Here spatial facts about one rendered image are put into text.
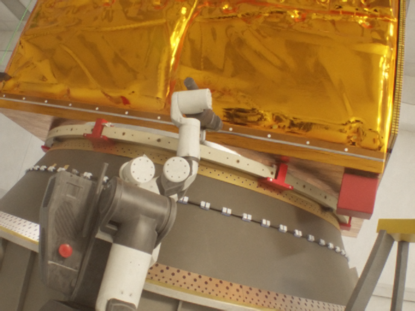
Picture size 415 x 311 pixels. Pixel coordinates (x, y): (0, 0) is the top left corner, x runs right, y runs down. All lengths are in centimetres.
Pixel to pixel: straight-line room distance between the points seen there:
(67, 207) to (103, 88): 106
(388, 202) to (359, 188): 565
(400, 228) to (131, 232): 81
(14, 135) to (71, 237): 858
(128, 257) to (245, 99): 105
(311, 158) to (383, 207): 567
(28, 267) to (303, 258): 105
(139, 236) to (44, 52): 157
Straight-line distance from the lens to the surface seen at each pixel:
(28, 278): 175
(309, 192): 201
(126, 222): 101
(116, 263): 101
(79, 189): 114
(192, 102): 154
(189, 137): 148
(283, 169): 191
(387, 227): 147
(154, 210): 102
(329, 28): 202
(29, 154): 927
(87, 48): 228
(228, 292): 159
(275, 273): 174
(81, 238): 114
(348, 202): 180
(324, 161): 181
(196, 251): 164
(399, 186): 755
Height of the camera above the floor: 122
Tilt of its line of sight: 14 degrees up
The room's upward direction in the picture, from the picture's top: 15 degrees clockwise
